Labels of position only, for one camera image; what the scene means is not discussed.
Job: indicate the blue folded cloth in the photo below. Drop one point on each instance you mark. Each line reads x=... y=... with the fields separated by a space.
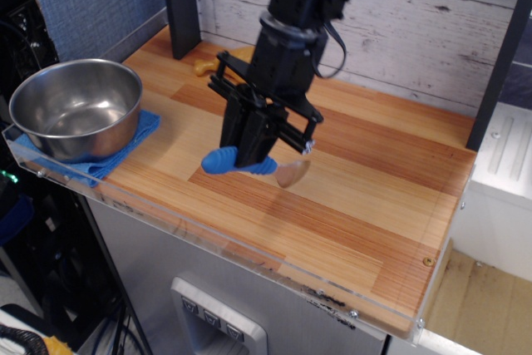
x=91 y=172

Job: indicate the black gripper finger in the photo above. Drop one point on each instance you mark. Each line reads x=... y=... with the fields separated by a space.
x=259 y=135
x=236 y=115

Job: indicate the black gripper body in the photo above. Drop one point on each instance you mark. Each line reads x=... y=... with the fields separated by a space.
x=279 y=75

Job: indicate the stainless steel bowl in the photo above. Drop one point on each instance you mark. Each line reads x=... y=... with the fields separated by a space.
x=79 y=111

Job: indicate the dark frame post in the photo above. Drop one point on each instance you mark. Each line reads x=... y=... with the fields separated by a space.
x=184 y=24
x=502 y=65

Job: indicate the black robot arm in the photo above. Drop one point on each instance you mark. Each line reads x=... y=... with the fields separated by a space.
x=308 y=15

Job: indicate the dark right frame post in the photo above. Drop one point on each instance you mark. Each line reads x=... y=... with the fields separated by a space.
x=502 y=65

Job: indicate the blue handled metal spoon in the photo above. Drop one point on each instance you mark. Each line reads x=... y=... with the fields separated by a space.
x=223 y=161

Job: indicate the blue fabric panel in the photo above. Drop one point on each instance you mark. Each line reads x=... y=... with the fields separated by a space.
x=109 y=29

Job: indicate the dark left frame post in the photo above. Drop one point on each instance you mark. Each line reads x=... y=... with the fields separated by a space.
x=184 y=24

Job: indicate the silver cabinet with buttons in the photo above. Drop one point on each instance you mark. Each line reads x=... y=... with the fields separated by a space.
x=191 y=300

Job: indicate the yellow plastic chicken drumstick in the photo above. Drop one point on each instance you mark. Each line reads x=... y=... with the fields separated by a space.
x=201 y=67

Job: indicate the white aluminium rail block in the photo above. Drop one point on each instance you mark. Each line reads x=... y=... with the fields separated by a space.
x=493 y=222

